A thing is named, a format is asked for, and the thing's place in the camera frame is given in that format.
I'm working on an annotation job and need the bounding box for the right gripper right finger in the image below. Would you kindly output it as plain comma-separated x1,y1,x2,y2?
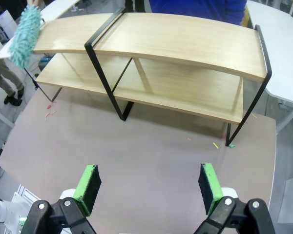
195,162,276,234

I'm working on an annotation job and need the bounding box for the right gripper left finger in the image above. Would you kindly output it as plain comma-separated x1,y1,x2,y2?
21,165,102,234

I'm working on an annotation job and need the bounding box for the teal microfiber duster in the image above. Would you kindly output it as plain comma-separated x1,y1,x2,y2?
9,6,45,70

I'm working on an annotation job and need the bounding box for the grey box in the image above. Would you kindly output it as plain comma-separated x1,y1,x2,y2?
277,173,293,225

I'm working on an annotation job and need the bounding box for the person in beige trousers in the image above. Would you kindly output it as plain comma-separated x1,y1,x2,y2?
0,30,25,106

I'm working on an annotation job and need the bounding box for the large white table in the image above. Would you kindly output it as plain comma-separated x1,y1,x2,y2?
245,0,293,136

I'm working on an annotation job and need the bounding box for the person in blue sweater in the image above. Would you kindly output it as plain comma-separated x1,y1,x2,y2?
148,0,246,26

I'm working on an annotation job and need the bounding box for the aluminium profile frame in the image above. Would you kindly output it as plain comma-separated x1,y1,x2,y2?
12,184,41,204

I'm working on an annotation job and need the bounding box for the wooden shelf black metal frame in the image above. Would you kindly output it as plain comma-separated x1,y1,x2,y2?
24,7,273,148

